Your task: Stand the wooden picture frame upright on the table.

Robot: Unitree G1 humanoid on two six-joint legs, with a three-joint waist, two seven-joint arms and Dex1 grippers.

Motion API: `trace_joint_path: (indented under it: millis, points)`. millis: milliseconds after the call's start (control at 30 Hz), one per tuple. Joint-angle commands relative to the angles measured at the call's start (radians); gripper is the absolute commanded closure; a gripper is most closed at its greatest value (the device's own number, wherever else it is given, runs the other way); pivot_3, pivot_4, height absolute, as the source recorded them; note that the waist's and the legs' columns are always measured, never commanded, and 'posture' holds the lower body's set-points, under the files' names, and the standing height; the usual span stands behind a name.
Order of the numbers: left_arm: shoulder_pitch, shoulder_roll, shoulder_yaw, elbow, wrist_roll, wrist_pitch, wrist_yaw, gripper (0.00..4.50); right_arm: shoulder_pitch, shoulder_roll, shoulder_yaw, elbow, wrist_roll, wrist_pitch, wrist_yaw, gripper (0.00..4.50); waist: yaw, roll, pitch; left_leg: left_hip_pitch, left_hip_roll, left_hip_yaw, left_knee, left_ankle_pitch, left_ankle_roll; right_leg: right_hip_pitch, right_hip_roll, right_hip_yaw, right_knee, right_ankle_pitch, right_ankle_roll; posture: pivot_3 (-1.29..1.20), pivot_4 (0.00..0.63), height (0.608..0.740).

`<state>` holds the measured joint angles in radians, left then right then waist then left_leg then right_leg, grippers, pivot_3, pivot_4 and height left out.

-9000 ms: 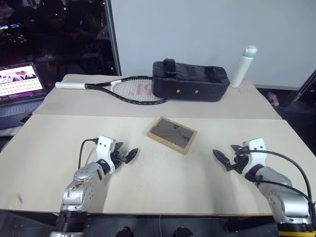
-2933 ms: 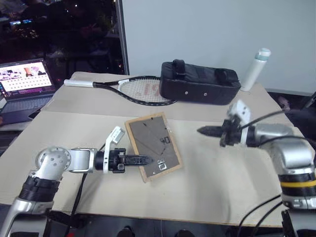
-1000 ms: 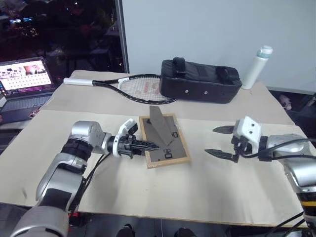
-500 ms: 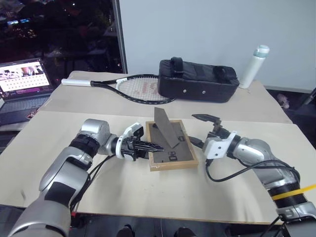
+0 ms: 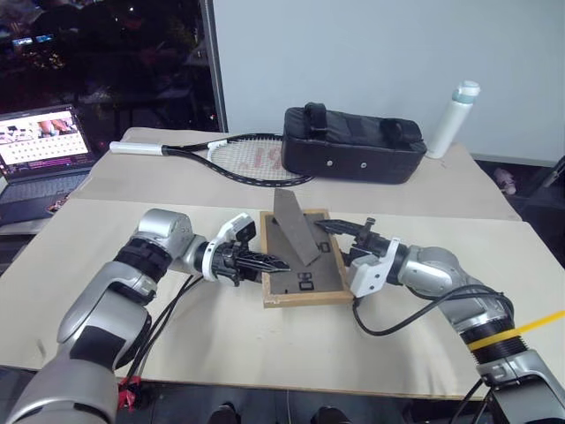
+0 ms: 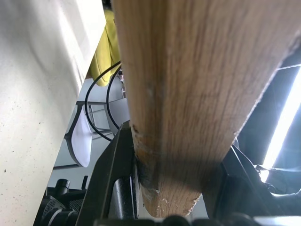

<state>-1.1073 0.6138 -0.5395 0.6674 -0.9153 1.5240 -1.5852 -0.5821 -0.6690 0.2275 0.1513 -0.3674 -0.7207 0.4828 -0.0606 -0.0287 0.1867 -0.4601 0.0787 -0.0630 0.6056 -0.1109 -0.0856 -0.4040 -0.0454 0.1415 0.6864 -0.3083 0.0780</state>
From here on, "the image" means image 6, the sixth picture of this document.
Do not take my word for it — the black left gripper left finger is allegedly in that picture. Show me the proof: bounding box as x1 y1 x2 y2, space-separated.
75 121 154 226

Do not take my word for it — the wooden board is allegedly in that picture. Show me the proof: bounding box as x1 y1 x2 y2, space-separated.
110 0 301 218

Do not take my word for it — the black cable loop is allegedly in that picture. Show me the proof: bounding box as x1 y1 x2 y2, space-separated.
85 60 123 142

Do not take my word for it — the black machinery with label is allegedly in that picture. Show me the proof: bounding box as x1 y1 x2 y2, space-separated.
34 178 89 226

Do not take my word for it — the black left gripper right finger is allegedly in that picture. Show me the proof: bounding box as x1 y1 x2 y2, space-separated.
201 144 291 220

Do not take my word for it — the white chair with grey frame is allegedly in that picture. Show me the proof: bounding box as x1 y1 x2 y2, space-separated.
65 98 130 168

